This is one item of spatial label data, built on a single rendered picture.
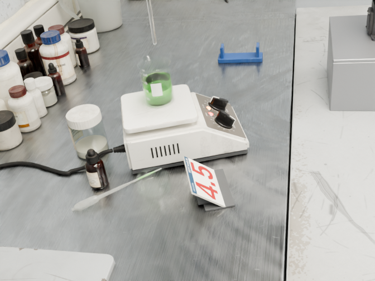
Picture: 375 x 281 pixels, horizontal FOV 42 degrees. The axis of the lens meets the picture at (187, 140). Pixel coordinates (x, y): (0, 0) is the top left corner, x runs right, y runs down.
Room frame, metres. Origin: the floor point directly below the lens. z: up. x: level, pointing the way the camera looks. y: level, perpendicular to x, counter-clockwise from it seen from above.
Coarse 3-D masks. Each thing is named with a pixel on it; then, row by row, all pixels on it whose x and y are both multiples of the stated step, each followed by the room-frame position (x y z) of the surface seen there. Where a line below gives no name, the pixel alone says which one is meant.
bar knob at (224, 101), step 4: (216, 96) 0.75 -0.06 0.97; (212, 100) 0.74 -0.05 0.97; (216, 100) 0.74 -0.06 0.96; (220, 100) 0.75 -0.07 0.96; (224, 100) 0.75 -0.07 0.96; (212, 104) 0.74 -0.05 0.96; (216, 104) 0.74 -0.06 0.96; (220, 104) 0.75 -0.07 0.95; (224, 104) 0.75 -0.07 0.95; (216, 108) 0.74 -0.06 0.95; (220, 108) 0.74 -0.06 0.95; (224, 108) 0.75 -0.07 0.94
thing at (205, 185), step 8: (192, 168) 0.60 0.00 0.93; (200, 168) 0.61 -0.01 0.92; (208, 168) 0.62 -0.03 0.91; (200, 176) 0.59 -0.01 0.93; (208, 176) 0.60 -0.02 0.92; (200, 184) 0.57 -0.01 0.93; (208, 184) 0.58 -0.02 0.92; (200, 192) 0.54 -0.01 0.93; (208, 192) 0.55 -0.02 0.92; (216, 192) 0.56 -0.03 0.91; (216, 200) 0.54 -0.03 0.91
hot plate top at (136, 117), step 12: (132, 96) 0.75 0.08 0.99; (180, 96) 0.73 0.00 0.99; (132, 108) 0.71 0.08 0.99; (144, 108) 0.71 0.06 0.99; (168, 108) 0.70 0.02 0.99; (180, 108) 0.69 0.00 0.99; (192, 108) 0.69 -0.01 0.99; (132, 120) 0.67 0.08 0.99; (144, 120) 0.67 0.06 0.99; (156, 120) 0.66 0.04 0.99; (168, 120) 0.66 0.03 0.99; (180, 120) 0.66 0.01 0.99; (192, 120) 0.66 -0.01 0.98; (132, 132) 0.65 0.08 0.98
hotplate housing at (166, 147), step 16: (192, 96) 0.76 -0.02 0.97; (160, 128) 0.67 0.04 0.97; (176, 128) 0.66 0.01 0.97; (192, 128) 0.66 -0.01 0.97; (208, 128) 0.66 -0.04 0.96; (128, 144) 0.64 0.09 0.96; (144, 144) 0.65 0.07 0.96; (160, 144) 0.65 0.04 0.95; (176, 144) 0.65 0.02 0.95; (192, 144) 0.65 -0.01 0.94; (208, 144) 0.65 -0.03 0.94; (224, 144) 0.66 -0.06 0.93; (240, 144) 0.66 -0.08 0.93; (128, 160) 0.65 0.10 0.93; (144, 160) 0.65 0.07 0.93; (160, 160) 0.65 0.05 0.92; (176, 160) 0.65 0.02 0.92
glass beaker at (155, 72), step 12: (144, 60) 0.75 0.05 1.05; (156, 60) 0.75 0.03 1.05; (168, 60) 0.73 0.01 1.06; (144, 72) 0.71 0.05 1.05; (156, 72) 0.70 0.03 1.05; (168, 72) 0.71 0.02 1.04; (144, 84) 0.71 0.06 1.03; (156, 84) 0.70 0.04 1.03; (168, 84) 0.71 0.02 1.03; (144, 96) 0.72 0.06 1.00; (156, 96) 0.70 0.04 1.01; (168, 96) 0.71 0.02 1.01; (156, 108) 0.70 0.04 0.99
